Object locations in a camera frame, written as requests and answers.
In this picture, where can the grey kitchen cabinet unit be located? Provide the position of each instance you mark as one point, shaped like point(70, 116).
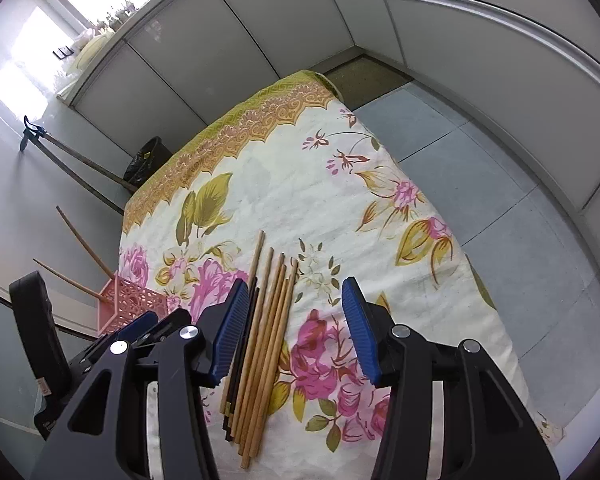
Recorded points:
point(240, 25)

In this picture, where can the black chopstick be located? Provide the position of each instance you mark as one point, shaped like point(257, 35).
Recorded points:
point(255, 306)
point(251, 296)

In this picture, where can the row of small bottles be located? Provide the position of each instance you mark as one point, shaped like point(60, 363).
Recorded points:
point(117, 15)

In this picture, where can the brown floor mat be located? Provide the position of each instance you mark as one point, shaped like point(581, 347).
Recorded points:
point(367, 79)

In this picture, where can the pink perforated utensil holder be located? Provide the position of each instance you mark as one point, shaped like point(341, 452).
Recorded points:
point(130, 301)

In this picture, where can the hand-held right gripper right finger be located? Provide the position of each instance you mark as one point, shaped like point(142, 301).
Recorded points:
point(360, 332)

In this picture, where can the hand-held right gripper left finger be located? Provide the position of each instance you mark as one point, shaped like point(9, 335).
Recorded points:
point(228, 332)

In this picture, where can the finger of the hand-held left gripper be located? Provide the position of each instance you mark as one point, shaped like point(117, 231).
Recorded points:
point(139, 325)

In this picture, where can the dark wall socket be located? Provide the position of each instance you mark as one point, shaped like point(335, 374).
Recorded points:
point(63, 52)

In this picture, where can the yellow cloth bundle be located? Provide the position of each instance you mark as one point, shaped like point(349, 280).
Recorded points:
point(91, 49)

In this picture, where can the floral printed tablecloth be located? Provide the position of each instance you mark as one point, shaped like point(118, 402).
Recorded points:
point(290, 170)

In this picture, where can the wooden chopstick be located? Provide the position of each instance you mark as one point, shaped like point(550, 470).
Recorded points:
point(289, 305)
point(280, 320)
point(268, 280)
point(275, 300)
point(258, 260)
point(65, 276)
point(82, 240)

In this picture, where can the black trash bin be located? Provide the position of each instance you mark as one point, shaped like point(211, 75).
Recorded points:
point(145, 160)

